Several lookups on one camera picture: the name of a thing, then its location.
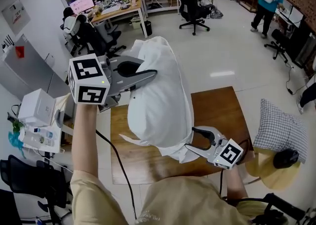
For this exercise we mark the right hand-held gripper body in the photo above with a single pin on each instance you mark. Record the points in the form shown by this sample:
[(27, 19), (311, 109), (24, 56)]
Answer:
[(229, 153)]

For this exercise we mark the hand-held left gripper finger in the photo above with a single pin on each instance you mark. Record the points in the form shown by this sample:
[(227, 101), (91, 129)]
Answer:
[(144, 78), (130, 59)]

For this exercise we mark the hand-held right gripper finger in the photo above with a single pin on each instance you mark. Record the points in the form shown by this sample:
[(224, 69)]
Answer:
[(208, 133), (201, 151)]

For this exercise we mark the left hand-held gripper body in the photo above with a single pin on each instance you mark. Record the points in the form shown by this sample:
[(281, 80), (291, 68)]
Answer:
[(89, 80)]

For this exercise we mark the white pillowcase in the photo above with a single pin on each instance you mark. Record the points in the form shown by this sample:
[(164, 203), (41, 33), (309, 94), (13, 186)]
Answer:
[(160, 110)]

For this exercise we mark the person's right forearm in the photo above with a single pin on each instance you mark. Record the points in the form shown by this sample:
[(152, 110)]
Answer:
[(235, 182)]

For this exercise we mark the person's left forearm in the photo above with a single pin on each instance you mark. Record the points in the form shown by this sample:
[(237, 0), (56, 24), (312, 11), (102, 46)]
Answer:
[(84, 140)]

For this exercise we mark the grey office chair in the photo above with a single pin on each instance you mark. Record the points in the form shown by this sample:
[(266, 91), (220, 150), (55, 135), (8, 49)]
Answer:
[(103, 37)]

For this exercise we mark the black waste bin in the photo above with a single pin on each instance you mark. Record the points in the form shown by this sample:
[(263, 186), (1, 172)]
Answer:
[(147, 28)]

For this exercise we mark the wooden office desk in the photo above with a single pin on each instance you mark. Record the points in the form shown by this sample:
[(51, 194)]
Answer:
[(116, 11)]

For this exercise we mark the person's beige shirt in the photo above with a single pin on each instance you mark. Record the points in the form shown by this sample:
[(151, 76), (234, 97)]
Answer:
[(185, 204)]

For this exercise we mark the checked grey cushion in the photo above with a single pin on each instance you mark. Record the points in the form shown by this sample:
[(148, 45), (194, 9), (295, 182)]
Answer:
[(279, 127)]

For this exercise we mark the black round device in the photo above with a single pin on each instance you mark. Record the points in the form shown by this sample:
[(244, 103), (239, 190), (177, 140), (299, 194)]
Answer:
[(285, 159)]

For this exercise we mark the grey metal cabinet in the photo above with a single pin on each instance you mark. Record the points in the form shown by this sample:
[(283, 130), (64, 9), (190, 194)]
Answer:
[(32, 73)]

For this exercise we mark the white cardboard box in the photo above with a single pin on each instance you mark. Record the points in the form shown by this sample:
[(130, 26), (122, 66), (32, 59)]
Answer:
[(37, 107)]

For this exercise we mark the clear water bottle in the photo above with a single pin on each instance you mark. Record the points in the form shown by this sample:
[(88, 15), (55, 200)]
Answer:
[(40, 140), (44, 133)]

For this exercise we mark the white side table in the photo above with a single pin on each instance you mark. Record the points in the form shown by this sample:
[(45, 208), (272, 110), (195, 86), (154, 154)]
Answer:
[(55, 142)]

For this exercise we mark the pink lit monitor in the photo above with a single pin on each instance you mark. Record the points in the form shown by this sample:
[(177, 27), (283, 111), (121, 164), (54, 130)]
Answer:
[(82, 4)]

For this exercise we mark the red sticker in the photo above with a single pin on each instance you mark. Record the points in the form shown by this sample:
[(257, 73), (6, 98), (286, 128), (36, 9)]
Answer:
[(20, 52)]

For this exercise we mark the black high-back office chair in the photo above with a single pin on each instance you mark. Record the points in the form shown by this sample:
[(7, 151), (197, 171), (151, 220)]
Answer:
[(191, 6)]

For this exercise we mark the teal plastic bag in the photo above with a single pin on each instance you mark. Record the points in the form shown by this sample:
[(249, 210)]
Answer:
[(15, 137)]

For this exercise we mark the black mesh office chair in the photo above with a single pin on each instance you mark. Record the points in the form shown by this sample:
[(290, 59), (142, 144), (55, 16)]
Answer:
[(32, 179)]

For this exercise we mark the black low office chair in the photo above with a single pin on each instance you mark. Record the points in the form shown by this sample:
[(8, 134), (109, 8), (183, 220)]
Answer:
[(279, 41)]

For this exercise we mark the white lit monitor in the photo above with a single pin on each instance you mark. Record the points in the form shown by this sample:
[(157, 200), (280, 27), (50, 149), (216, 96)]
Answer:
[(295, 15)]

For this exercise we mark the black chair frame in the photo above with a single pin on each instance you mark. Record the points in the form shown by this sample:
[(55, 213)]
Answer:
[(284, 211)]

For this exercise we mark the grey wall poster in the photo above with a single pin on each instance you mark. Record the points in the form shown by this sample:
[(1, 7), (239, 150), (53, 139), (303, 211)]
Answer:
[(15, 16)]

